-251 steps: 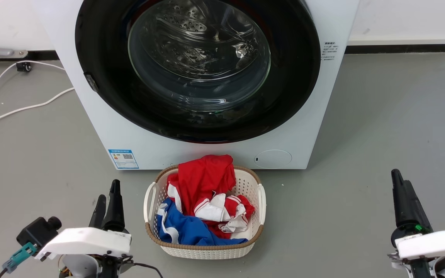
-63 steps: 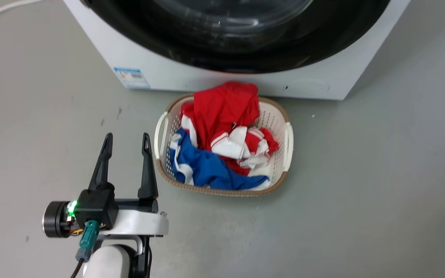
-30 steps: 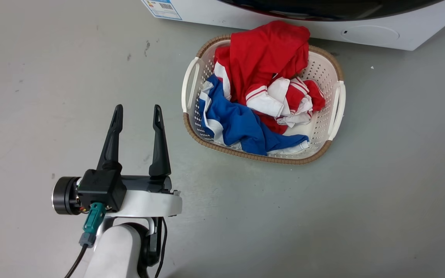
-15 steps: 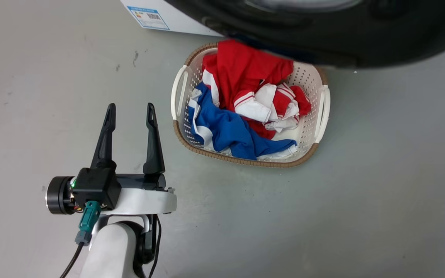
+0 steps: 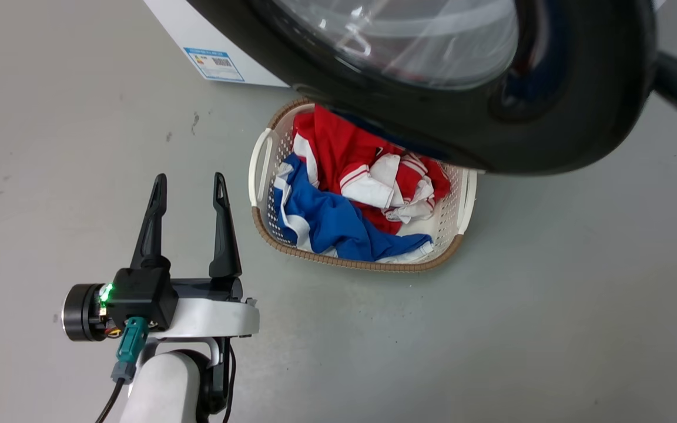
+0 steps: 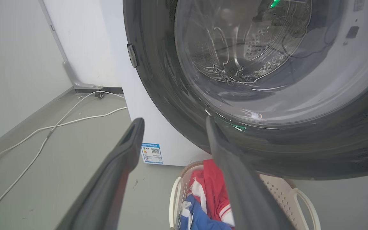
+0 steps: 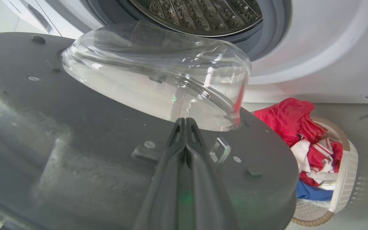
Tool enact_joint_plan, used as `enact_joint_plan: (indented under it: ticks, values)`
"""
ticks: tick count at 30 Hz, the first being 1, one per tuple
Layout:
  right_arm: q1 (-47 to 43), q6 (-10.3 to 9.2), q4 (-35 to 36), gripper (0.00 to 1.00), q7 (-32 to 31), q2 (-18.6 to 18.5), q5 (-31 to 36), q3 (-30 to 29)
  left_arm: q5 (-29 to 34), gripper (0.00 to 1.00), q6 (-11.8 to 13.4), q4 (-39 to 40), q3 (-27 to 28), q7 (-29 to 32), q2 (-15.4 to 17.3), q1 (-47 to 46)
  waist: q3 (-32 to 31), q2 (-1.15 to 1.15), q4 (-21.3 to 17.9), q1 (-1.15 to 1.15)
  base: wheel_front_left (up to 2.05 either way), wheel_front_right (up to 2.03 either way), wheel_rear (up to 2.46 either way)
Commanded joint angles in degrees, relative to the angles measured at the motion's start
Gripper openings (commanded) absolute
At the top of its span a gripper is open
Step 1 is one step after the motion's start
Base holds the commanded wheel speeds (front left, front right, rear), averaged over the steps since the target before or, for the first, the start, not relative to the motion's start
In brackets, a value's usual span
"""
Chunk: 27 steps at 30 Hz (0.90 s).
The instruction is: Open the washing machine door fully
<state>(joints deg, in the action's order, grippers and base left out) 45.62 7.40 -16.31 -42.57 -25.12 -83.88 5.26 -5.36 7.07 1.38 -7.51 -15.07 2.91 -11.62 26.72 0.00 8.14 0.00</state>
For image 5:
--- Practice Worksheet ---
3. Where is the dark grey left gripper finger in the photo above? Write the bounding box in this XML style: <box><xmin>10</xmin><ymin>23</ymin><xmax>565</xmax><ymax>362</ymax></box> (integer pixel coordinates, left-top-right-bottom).
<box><xmin>130</xmin><ymin>173</ymin><xmax>172</xmax><ymax>271</ymax></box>
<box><xmin>208</xmin><ymin>172</ymin><xmax>243</xmax><ymax>279</ymax></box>

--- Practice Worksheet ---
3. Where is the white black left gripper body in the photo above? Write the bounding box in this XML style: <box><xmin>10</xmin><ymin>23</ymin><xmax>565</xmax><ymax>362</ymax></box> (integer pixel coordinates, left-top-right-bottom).
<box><xmin>61</xmin><ymin>277</ymin><xmax>260</xmax><ymax>343</ymax></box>

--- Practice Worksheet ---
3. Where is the black round washing machine door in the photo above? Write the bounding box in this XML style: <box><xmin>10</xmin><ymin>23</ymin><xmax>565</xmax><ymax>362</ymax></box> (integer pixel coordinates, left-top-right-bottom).
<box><xmin>187</xmin><ymin>0</ymin><xmax>660</xmax><ymax>176</ymax></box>

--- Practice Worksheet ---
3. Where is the white washing machine body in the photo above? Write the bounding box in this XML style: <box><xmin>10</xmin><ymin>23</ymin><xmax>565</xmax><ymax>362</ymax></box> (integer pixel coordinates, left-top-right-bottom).
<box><xmin>143</xmin><ymin>0</ymin><xmax>290</xmax><ymax>89</ymax></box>

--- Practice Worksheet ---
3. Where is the white laundry basket brown rim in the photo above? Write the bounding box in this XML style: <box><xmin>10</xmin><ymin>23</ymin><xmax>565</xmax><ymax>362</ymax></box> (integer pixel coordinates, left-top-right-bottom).
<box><xmin>248</xmin><ymin>98</ymin><xmax>478</xmax><ymax>273</ymax></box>

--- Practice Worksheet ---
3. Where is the blue white garment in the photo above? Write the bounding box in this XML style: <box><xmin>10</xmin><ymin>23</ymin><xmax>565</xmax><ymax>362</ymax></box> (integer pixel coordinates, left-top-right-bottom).
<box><xmin>273</xmin><ymin>153</ymin><xmax>434</xmax><ymax>263</ymax></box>

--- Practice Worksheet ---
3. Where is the red white garment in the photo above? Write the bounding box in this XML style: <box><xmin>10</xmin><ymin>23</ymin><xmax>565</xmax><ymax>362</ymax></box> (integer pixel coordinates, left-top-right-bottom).
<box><xmin>291</xmin><ymin>104</ymin><xmax>452</xmax><ymax>235</ymax></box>

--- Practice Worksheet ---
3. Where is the blue white energy label sticker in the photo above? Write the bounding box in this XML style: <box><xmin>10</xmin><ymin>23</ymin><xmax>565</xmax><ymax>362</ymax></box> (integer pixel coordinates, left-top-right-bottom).
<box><xmin>184</xmin><ymin>48</ymin><xmax>246</xmax><ymax>82</ymax></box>

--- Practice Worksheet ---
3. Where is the thin black cable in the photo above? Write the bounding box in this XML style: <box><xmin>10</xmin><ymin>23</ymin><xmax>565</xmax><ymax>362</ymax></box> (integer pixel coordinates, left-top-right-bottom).
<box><xmin>222</xmin><ymin>340</ymin><xmax>237</xmax><ymax>423</ymax></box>

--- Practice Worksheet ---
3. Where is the black cable with teal connector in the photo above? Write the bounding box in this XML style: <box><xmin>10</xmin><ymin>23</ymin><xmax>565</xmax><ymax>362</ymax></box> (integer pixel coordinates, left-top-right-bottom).
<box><xmin>95</xmin><ymin>317</ymin><xmax>150</xmax><ymax>423</ymax></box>

